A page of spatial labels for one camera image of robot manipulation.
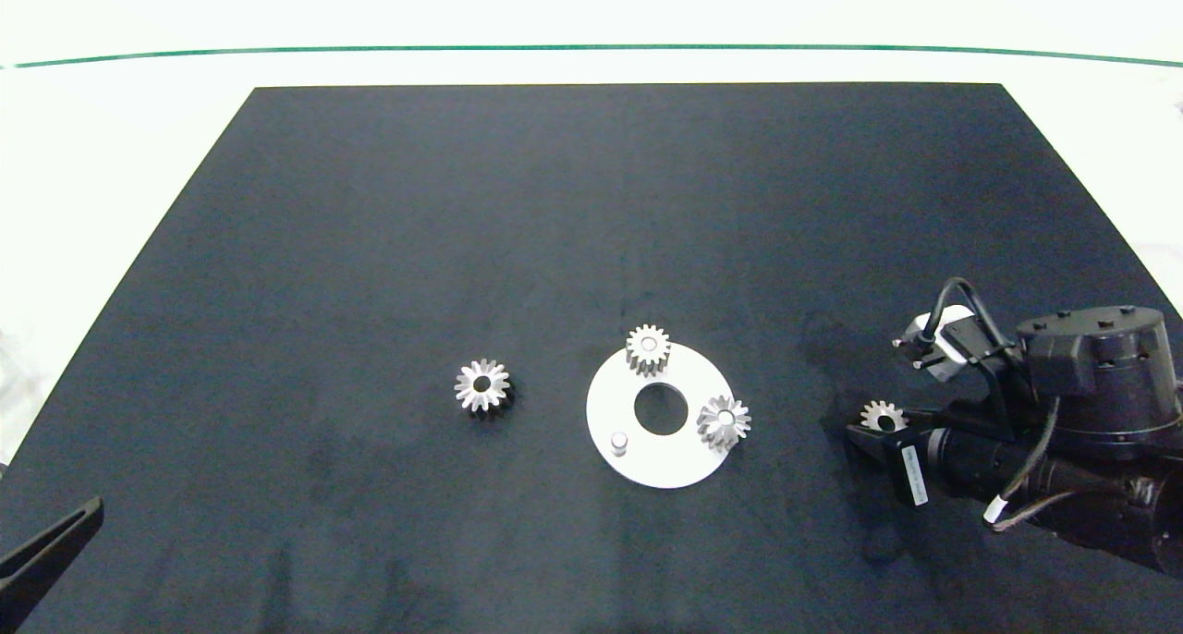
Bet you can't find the small steel gear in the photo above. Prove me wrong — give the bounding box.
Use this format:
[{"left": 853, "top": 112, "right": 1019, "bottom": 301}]
[
  {"left": 860, "top": 400, "right": 909, "bottom": 433},
  {"left": 626, "top": 324, "right": 672, "bottom": 378},
  {"left": 696, "top": 395, "right": 752, "bottom": 452}
]

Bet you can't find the larger steel gear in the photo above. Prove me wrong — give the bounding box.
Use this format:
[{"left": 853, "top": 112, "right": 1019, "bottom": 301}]
[{"left": 454, "top": 358, "right": 515, "bottom": 421}]

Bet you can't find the round white plate with pins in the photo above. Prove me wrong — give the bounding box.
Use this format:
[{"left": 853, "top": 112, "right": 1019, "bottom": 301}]
[{"left": 586, "top": 342, "right": 737, "bottom": 489}]

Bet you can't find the dark rectangular mat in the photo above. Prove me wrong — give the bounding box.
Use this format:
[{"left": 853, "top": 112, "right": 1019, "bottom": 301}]
[{"left": 0, "top": 83, "right": 1183, "bottom": 634}]

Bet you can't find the black cable with white tag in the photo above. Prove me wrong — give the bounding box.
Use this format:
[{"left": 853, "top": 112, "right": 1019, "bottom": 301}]
[{"left": 982, "top": 396, "right": 1119, "bottom": 531}]

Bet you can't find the boxy wrist camera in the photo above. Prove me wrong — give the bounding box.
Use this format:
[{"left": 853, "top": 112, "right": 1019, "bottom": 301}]
[{"left": 893, "top": 305, "right": 982, "bottom": 383}]

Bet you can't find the black camera cable loop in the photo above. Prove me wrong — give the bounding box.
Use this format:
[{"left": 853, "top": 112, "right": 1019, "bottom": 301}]
[{"left": 924, "top": 277, "right": 1019, "bottom": 360}]

